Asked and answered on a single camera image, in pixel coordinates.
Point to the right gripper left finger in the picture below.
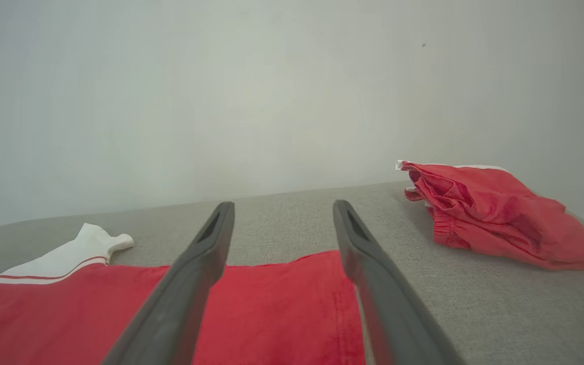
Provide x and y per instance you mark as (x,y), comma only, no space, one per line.
(180,299)

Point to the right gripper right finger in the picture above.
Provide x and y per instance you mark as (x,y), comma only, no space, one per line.
(388,304)

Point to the red white basketball jersey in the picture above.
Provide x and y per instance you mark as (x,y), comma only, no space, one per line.
(271,314)

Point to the red shorts with white stripes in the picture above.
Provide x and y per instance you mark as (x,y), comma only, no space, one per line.
(500,218)

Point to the white cloth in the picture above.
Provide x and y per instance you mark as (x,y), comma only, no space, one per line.
(500,304)

